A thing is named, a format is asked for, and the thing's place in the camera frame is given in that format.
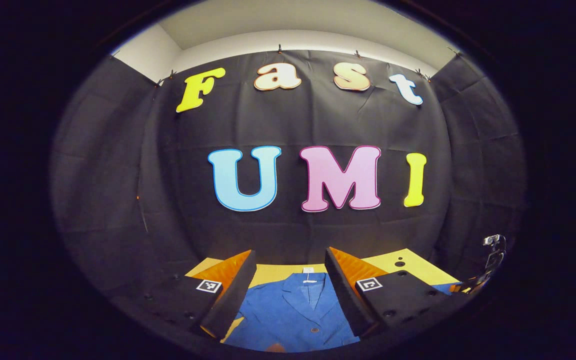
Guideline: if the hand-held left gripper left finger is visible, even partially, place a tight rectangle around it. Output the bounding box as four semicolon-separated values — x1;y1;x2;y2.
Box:
117;248;258;341

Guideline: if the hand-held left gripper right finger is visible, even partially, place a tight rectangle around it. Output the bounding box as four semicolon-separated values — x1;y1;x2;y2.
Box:
324;246;465;339

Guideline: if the blue corduroy shirt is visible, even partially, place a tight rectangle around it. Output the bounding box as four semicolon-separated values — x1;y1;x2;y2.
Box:
224;267;461;353

